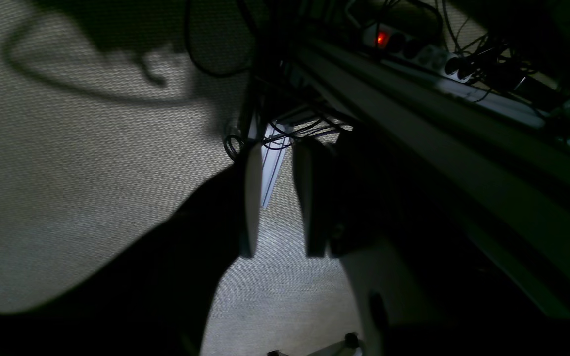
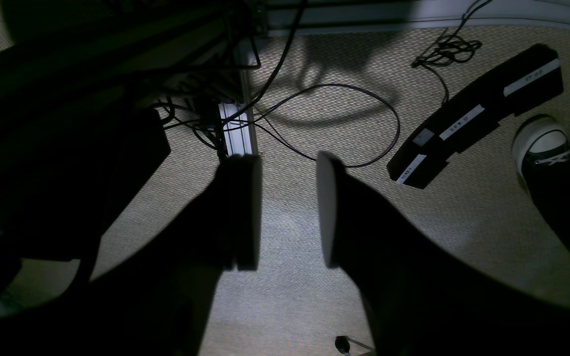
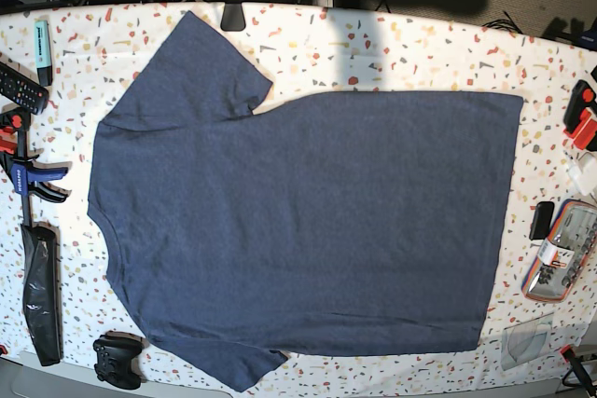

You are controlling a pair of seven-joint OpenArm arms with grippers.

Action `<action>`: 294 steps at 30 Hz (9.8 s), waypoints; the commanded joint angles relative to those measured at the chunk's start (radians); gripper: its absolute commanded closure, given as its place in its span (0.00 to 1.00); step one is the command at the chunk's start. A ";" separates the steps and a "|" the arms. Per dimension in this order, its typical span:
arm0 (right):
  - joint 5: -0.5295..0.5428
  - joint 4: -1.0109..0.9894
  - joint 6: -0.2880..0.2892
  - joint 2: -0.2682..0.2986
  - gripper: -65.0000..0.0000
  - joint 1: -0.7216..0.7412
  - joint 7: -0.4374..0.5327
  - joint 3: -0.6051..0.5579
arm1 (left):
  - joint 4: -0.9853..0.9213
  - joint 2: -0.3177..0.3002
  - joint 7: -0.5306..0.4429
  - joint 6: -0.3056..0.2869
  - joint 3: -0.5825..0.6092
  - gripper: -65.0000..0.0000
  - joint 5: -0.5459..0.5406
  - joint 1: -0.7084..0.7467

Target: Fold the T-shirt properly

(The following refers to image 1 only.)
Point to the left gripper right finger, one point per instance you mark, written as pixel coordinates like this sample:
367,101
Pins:
313,167

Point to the white power strip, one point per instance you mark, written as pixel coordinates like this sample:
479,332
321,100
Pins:
395,46

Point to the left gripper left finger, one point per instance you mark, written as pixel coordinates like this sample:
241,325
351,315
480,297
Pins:
252,200

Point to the aluminium frame rail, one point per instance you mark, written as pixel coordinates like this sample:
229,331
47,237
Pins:
503,182

